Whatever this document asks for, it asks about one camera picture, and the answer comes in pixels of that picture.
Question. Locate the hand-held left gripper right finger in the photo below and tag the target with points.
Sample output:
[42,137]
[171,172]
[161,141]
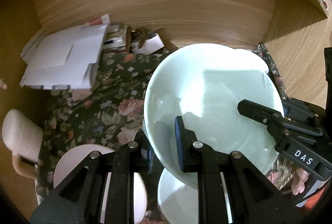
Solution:
[179,142]

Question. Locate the small white box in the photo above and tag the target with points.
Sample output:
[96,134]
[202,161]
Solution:
[151,44]

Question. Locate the stack of booklets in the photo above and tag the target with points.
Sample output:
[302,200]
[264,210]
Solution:
[116,37]

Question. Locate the floral green tablecloth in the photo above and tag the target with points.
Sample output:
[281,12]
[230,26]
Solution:
[111,109]

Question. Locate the person's right hand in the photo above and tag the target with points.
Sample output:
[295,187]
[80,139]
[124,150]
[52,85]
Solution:
[299,183]

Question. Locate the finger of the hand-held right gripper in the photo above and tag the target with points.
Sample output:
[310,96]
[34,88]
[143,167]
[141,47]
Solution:
[298,109]
[255,112]

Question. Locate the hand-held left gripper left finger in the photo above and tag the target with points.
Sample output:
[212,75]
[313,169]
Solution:
[144,159]

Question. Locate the stack of white papers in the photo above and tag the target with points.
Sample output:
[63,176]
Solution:
[62,57]

